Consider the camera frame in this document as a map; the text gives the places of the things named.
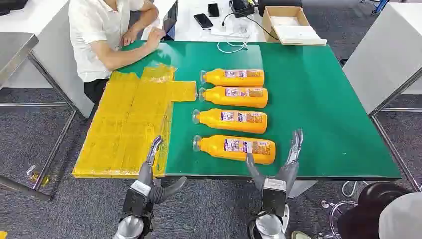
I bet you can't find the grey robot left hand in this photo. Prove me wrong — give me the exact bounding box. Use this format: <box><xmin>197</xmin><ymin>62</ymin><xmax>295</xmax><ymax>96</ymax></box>
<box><xmin>137</xmin><ymin>135</ymin><xmax>187</xmax><ymax>204</ymax></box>

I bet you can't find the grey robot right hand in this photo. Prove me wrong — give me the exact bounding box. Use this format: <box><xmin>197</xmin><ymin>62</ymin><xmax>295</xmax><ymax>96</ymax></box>
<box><xmin>245</xmin><ymin>129</ymin><xmax>304</xmax><ymax>198</ymax></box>

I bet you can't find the seated person's left hand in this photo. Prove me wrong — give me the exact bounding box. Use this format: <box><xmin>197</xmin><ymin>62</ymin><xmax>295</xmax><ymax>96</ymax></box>
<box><xmin>120</xmin><ymin>29</ymin><xmax>139</xmax><ymax>47</ymax></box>

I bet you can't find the seated person's right hand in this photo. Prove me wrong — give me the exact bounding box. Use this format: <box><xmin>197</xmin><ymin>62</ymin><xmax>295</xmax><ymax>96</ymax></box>
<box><xmin>146</xmin><ymin>27</ymin><xmax>167</xmax><ymax>52</ymax></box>

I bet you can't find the orange drink bottle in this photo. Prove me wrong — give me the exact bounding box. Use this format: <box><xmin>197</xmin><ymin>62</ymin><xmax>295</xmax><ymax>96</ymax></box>
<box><xmin>192</xmin><ymin>134</ymin><xmax>276</xmax><ymax>166</ymax></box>
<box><xmin>192</xmin><ymin>108</ymin><xmax>268</xmax><ymax>135</ymax></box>
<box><xmin>198</xmin><ymin>86</ymin><xmax>269</xmax><ymax>109</ymax></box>
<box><xmin>200</xmin><ymin>68</ymin><xmax>265</xmax><ymax>88</ymax></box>

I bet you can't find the dark tablet on stand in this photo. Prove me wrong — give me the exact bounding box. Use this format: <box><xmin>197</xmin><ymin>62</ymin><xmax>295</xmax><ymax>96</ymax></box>
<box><xmin>162</xmin><ymin>0</ymin><xmax>179</xmax><ymax>41</ymax></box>

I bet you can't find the white table leg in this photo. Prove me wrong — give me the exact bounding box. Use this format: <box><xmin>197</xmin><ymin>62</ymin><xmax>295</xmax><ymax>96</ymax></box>
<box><xmin>288</xmin><ymin>179</ymin><xmax>319</xmax><ymax>199</ymax></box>

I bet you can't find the white desk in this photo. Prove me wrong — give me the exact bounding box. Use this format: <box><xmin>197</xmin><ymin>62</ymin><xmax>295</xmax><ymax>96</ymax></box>
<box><xmin>141</xmin><ymin>0</ymin><xmax>268</xmax><ymax>43</ymax></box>

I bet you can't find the seated person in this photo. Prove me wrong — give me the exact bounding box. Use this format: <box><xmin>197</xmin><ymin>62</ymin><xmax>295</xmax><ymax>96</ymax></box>
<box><xmin>68</xmin><ymin>0</ymin><xmax>167</xmax><ymax>105</ymax></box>

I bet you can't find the yellow sheet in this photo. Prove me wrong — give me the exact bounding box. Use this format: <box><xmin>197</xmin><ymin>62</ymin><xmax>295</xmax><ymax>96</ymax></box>
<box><xmin>72</xmin><ymin>63</ymin><xmax>198</xmax><ymax>179</ymax></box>

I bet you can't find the chrome chair base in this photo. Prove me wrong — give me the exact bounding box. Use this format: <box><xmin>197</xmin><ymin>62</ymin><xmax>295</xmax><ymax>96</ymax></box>
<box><xmin>319</xmin><ymin>199</ymin><xmax>347</xmax><ymax>239</ymax></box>

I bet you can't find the green table mat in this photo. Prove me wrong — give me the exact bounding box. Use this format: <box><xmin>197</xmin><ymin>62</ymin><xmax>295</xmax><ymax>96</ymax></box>
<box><xmin>117</xmin><ymin>40</ymin><xmax>402</xmax><ymax>181</ymax></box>

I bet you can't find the white power adapter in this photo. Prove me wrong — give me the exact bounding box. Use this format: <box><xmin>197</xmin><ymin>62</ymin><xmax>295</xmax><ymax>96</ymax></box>
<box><xmin>211</xmin><ymin>24</ymin><xmax>251</xmax><ymax>37</ymax></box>

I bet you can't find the white side table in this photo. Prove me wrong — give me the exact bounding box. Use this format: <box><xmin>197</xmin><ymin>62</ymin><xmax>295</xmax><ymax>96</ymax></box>
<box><xmin>0</xmin><ymin>0</ymin><xmax>95</xmax><ymax>119</ymax></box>

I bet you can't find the black charger device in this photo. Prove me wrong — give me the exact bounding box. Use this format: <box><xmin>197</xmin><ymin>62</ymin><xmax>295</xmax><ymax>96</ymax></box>
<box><xmin>229</xmin><ymin>0</ymin><xmax>256</xmax><ymax>18</ymax></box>

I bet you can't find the open cardboard box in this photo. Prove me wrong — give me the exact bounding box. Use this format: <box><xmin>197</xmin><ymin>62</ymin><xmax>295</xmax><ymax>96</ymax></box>
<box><xmin>262</xmin><ymin>6</ymin><xmax>328</xmax><ymax>46</ymax></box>

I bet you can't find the clear plastic bottle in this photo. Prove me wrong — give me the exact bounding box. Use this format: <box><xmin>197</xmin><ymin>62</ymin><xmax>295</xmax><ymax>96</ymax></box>
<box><xmin>26</xmin><ymin>165</ymin><xmax>52</xmax><ymax>187</ymax></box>

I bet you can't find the steel bench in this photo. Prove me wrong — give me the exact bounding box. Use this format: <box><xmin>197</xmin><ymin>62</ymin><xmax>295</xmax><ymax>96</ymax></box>
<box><xmin>0</xmin><ymin>32</ymin><xmax>78</xmax><ymax>202</ymax></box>

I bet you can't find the black bag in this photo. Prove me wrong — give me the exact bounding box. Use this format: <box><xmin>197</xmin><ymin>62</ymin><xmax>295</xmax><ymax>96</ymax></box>
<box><xmin>0</xmin><ymin>0</ymin><xmax>29</xmax><ymax>16</ymax></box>

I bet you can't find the white foam sheet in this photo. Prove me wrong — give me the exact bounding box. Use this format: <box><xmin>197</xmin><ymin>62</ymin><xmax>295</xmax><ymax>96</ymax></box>
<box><xmin>270</xmin><ymin>16</ymin><xmax>323</xmax><ymax>43</ymax></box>

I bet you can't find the white table with steel legs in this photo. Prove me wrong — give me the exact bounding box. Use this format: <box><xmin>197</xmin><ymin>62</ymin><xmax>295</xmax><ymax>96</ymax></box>
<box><xmin>342</xmin><ymin>2</ymin><xmax>422</xmax><ymax>192</ymax></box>

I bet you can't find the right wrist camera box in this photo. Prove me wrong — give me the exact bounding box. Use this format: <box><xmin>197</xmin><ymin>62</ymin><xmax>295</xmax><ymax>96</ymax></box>
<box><xmin>262</xmin><ymin>178</ymin><xmax>288</xmax><ymax>219</ymax></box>

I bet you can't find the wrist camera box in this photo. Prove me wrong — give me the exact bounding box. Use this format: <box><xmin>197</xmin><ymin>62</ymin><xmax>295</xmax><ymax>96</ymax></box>
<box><xmin>122</xmin><ymin>179</ymin><xmax>154</xmax><ymax>217</ymax></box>
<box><xmin>262</xmin><ymin>178</ymin><xmax>288</xmax><ymax>219</ymax></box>

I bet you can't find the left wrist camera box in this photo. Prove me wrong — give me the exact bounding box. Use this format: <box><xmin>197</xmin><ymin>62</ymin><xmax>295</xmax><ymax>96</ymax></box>
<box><xmin>122</xmin><ymin>179</ymin><xmax>154</xmax><ymax>217</ymax></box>

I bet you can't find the white floor cable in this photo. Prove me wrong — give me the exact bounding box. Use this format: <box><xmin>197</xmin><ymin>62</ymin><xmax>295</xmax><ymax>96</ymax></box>
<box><xmin>341</xmin><ymin>180</ymin><xmax>370</xmax><ymax>199</ymax></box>

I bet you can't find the white coiled cable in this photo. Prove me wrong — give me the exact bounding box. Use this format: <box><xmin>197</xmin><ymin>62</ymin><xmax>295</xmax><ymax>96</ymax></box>
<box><xmin>216</xmin><ymin>41</ymin><xmax>248</xmax><ymax>54</ymax></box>

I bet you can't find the black cable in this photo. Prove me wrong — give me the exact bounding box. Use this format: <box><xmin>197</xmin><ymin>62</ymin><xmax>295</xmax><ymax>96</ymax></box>
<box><xmin>221</xmin><ymin>12</ymin><xmax>280</xmax><ymax>42</ymax></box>

